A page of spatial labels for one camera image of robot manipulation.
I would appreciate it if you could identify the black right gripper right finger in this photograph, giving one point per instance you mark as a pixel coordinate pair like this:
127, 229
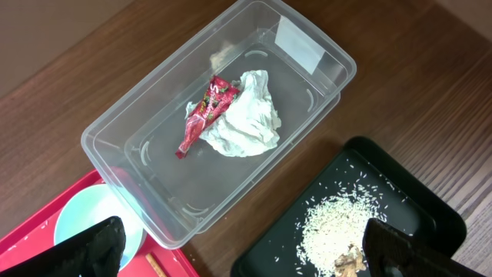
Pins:
390, 252

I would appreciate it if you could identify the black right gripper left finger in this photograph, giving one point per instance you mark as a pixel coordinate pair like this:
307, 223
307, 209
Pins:
96, 251

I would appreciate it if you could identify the small green bowl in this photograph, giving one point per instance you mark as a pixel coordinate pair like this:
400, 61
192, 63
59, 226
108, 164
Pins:
95, 204

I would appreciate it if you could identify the wooden chopstick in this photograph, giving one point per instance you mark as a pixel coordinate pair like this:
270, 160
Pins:
155, 266

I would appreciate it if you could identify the red plastic tray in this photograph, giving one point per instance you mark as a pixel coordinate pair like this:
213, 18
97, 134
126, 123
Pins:
36, 235

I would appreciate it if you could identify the white napkin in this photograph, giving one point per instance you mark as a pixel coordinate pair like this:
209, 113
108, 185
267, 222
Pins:
249, 126

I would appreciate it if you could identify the red snack wrapper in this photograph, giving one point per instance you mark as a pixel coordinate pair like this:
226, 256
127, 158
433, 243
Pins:
216, 100

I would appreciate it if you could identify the black waste tray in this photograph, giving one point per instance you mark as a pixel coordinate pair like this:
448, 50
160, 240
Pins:
424, 215

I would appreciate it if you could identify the rice and food scraps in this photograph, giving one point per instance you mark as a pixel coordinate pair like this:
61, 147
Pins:
333, 226

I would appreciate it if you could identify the clear plastic bin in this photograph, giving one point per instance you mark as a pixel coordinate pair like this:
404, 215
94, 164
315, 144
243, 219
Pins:
133, 144

